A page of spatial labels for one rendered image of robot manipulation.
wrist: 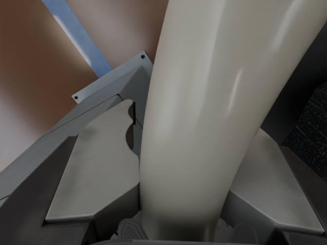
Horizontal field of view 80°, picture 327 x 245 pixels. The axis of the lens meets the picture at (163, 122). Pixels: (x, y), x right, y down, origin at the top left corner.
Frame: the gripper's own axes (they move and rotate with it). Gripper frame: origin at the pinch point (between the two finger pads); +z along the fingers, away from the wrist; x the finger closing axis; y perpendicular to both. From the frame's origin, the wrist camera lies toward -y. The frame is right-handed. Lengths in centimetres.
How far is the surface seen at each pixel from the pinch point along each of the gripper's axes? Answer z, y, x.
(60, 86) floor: 92, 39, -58
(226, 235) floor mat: 77, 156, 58
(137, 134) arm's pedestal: 41, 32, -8
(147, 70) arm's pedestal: 88, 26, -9
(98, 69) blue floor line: 91, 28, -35
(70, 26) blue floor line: 93, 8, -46
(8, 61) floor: 95, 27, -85
